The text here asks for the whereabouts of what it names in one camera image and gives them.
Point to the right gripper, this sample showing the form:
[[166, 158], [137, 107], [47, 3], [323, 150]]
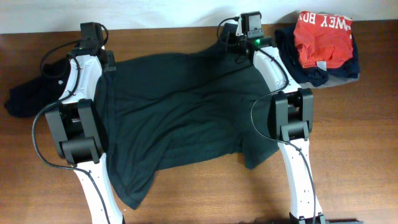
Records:
[[230, 43]]

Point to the dark green t-shirt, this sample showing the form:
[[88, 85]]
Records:
[[168, 110]]

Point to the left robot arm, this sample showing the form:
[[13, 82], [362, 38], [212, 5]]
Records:
[[75, 125]]

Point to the red folded t-shirt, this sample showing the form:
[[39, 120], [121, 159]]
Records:
[[323, 39]]

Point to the grey folded t-shirt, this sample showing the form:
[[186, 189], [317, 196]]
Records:
[[332, 82]]

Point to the navy folded t-shirt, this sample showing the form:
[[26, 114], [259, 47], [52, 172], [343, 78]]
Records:
[[284, 38]]

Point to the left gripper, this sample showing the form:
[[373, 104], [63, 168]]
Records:
[[111, 65]]

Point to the black t-shirt white letters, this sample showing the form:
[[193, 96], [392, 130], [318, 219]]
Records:
[[27, 99]]

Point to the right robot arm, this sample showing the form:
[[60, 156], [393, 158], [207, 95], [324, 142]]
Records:
[[290, 118]]

